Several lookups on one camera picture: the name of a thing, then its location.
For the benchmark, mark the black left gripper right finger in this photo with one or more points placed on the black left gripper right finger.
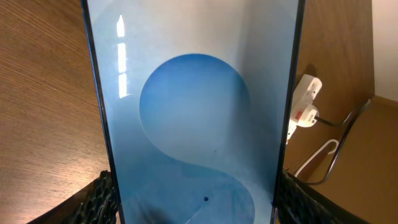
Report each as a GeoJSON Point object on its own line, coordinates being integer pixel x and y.
{"type": "Point", "coordinates": [298, 203]}

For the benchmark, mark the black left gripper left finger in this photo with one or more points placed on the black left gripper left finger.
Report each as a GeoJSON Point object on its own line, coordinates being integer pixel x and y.
{"type": "Point", "coordinates": [94, 204]}

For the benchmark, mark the white power strip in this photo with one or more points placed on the white power strip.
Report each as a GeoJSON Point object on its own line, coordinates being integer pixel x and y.
{"type": "Point", "coordinates": [306, 91]}

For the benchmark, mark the white charger plug adapter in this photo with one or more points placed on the white charger plug adapter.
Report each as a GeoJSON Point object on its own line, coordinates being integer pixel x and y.
{"type": "Point", "coordinates": [303, 115]}

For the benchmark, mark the blue Samsung Galaxy smartphone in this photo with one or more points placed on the blue Samsung Galaxy smartphone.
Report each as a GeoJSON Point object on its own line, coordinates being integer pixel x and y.
{"type": "Point", "coordinates": [195, 98]}

